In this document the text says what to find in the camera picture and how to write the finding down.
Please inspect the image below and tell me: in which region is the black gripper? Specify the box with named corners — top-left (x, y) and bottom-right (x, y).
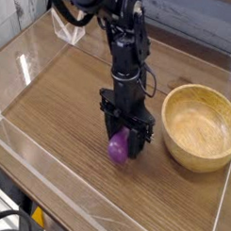
top-left (100, 72), bottom-right (156, 159)

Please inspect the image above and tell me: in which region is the purple toy eggplant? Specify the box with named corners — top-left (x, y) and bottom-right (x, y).
top-left (107, 126), bottom-right (129, 164)

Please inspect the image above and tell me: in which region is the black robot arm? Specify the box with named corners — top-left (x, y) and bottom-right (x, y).
top-left (51, 0), bottom-right (156, 163)

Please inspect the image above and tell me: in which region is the brown wooden bowl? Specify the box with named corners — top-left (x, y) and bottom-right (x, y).
top-left (161, 84), bottom-right (231, 173)

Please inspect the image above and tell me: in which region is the yellow black device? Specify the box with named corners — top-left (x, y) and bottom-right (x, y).
top-left (29, 205), bottom-right (73, 231)

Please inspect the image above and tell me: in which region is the clear acrylic tray wall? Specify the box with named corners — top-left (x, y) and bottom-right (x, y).
top-left (0, 113), bottom-right (149, 231)

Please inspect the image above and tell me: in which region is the clear acrylic corner bracket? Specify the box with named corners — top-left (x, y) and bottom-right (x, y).
top-left (51, 8), bottom-right (85, 45)

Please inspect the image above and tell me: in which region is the black cable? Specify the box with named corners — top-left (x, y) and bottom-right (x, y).
top-left (0, 208), bottom-right (33, 231)

